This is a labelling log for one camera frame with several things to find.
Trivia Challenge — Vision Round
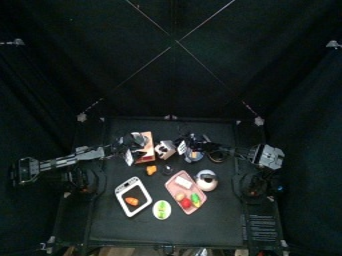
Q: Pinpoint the red toy pepper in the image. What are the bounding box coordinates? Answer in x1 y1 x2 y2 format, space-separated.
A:
179 198 193 210

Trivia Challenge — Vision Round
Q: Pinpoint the blue toy pot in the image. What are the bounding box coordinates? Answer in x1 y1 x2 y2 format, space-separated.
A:
183 150 207 165

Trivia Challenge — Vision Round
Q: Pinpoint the black ring pot lid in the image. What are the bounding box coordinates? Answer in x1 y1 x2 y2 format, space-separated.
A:
207 149 229 165

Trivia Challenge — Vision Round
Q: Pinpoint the pink plastic tray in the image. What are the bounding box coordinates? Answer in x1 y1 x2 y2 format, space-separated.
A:
163 169 208 216

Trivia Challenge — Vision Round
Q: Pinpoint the green kiwi slice plate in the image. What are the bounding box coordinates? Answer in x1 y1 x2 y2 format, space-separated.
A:
151 199 173 221

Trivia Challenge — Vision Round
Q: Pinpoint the white toy oven tray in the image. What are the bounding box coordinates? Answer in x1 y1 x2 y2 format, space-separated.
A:
113 176 153 218

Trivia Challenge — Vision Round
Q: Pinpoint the orange brown toy box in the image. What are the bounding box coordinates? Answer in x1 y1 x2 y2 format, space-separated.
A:
133 131 156 165

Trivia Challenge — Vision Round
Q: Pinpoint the orange toy carrot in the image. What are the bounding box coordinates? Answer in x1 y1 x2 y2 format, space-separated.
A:
124 196 140 207

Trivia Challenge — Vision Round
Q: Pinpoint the small dark toy piece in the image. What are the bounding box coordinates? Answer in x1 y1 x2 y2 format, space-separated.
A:
160 164 175 176

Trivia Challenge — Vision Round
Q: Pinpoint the white cube toy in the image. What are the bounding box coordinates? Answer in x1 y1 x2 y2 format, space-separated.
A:
153 139 177 161

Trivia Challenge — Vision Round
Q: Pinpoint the white toy block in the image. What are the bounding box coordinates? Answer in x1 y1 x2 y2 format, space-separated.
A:
173 176 193 190

